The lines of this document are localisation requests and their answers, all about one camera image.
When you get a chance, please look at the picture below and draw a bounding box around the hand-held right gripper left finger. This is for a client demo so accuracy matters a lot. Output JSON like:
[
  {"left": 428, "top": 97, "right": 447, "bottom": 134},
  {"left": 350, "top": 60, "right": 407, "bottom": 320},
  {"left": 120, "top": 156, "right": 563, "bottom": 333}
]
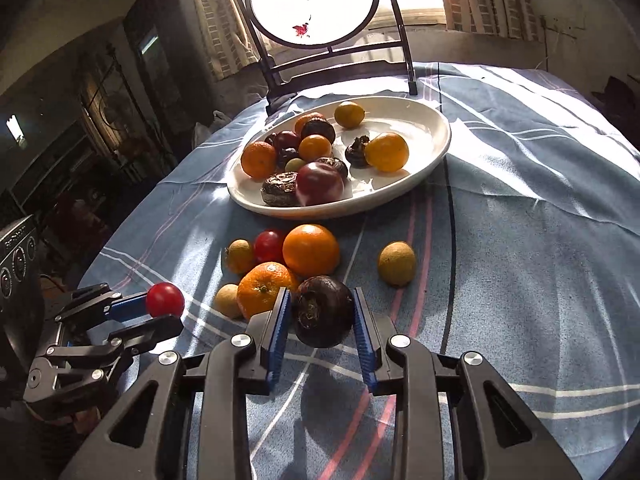
[{"left": 60, "top": 287, "right": 293, "bottom": 480}]

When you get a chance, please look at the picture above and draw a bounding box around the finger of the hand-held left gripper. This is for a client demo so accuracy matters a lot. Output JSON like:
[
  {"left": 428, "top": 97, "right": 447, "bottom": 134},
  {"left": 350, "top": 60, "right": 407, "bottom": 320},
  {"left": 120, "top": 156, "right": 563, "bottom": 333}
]
[
  {"left": 52, "top": 283, "right": 151, "bottom": 329},
  {"left": 24, "top": 314, "right": 184, "bottom": 405}
]

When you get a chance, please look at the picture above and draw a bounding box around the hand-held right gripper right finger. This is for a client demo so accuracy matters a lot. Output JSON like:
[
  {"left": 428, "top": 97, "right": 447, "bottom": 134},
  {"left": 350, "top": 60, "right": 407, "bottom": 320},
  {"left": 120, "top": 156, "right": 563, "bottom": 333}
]
[{"left": 352, "top": 287, "right": 583, "bottom": 480}]

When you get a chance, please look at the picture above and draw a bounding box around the red cherry tomato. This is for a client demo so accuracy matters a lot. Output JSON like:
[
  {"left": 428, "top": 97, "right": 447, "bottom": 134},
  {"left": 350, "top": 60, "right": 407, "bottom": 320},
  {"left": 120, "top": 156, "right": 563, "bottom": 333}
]
[
  {"left": 252, "top": 229, "right": 287, "bottom": 265},
  {"left": 145, "top": 282, "right": 185, "bottom": 318}
]

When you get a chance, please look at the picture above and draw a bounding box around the dark purple mangosteen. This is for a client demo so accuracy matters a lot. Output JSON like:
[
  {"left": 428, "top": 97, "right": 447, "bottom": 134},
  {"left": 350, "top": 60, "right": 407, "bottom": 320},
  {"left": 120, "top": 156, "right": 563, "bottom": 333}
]
[
  {"left": 291, "top": 275, "right": 356, "bottom": 349},
  {"left": 300, "top": 117, "right": 337, "bottom": 145},
  {"left": 345, "top": 135, "right": 373, "bottom": 169}
]

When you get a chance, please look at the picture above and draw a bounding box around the wrinkled dark passion fruit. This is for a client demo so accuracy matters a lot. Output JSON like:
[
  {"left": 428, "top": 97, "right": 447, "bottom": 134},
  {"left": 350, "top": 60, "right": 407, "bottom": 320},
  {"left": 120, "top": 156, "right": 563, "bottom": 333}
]
[{"left": 261, "top": 171, "right": 301, "bottom": 208}]

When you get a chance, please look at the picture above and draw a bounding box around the dark red apple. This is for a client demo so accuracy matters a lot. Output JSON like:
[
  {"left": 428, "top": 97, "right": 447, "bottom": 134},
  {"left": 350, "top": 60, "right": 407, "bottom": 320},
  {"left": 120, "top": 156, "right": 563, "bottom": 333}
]
[{"left": 295, "top": 161, "right": 346, "bottom": 207}]

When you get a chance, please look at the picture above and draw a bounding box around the orange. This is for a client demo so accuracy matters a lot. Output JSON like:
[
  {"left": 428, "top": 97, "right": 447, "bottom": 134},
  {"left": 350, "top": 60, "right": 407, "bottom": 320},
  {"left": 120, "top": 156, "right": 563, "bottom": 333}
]
[
  {"left": 241, "top": 141, "right": 277, "bottom": 180},
  {"left": 236, "top": 261, "right": 301, "bottom": 322},
  {"left": 282, "top": 223, "right": 341, "bottom": 278}
]

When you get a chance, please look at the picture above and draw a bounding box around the dark brown passion fruit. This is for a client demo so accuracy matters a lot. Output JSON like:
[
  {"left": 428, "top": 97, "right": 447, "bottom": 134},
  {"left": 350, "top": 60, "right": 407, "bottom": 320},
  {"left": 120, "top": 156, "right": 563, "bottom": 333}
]
[{"left": 315, "top": 156, "right": 349, "bottom": 179}]

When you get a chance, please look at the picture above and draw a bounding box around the small orange tangerine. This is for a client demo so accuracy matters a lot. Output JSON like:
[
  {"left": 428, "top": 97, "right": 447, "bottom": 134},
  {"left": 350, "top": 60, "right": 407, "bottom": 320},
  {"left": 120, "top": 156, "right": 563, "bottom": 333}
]
[
  {"left": 298, "top": 134, "right": 333, "bottom": 162},
  {"left": 294, "top": 111, "right": 326, "bottom": 133}
]

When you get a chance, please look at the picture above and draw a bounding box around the yellow orange citrus fruit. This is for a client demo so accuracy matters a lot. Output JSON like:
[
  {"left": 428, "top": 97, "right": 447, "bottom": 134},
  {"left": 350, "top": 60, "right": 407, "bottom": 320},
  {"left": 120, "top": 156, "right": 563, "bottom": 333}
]
[{"left": 365, "top": 132, "right": 410, "bottom": 173}]

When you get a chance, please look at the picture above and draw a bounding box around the dark red plum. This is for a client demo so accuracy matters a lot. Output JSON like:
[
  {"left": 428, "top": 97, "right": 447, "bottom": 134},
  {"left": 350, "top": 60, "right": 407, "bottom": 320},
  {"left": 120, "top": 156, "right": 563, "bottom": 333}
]
[{"left": 272, "top": 130, "right": 302, "bottom": 151}]

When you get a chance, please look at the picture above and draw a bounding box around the white oval plate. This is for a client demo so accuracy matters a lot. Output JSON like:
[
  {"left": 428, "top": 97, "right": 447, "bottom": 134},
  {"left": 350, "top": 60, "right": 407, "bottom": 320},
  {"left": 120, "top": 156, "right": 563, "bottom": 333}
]
[{"left": 227, "top": 96, "right": 452, "bottom": 220}]

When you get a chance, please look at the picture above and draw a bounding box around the yellow kumquat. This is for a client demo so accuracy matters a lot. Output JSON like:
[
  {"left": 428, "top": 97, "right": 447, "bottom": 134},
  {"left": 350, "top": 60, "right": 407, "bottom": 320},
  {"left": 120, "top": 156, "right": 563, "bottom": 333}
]
[{"left": 333, "top": 101, "right": 366, "bottom": 129}]

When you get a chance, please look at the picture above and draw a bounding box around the pale yellow longan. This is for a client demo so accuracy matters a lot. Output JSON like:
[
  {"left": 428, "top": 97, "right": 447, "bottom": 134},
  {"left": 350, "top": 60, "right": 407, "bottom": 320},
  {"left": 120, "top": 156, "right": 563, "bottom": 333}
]
[{"left": 214, "top": 283, "right": 243, "bottom": 320}]

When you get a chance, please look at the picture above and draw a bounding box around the small yellow orange fruit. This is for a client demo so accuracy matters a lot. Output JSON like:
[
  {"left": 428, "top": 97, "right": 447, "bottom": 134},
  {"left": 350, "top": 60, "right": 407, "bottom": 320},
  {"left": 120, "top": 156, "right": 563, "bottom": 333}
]
[{"left": 223, "top": 239, "right": 257, "bottom": 276}]

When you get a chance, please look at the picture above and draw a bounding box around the yellow green lime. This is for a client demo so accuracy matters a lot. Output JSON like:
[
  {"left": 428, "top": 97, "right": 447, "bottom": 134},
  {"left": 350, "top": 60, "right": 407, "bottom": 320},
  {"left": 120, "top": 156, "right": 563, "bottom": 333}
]
[{"left": 377, "top": 241, "right": 417, "bottom": 287}]

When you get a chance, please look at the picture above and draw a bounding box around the blue striped tablecloth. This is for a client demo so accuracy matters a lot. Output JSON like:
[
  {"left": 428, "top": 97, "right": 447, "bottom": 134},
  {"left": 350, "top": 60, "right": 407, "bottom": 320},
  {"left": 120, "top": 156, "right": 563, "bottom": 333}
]
[{"left": 80, "top": 62, "right": 640, "bottom": 480}]

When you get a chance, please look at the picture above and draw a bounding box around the dark wooden cabinet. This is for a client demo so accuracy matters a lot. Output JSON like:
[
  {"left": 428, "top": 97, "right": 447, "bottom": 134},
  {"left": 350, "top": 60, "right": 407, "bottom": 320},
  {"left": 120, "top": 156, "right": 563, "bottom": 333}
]
[{"left": 124, "top": 0, "right": 201, "bottom": 161}]

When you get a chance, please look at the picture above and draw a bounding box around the round painted screen on stand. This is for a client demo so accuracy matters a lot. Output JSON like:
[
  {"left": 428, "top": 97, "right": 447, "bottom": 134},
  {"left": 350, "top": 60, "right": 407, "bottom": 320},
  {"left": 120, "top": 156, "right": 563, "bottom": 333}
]
[{"left": 222, "top": 0, "right": 418, "bottom": 116}]

